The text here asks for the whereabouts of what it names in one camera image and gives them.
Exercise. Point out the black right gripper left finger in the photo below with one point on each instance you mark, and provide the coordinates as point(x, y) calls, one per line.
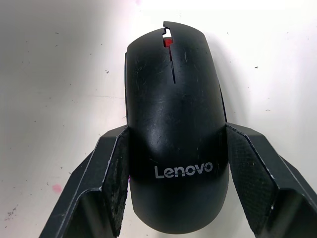
point(99, 183)

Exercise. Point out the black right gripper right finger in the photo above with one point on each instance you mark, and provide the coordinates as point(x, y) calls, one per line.
point(262, 178)

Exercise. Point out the black Lenovo mouse cover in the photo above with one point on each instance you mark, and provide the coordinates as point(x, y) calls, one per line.
point(173, 124)

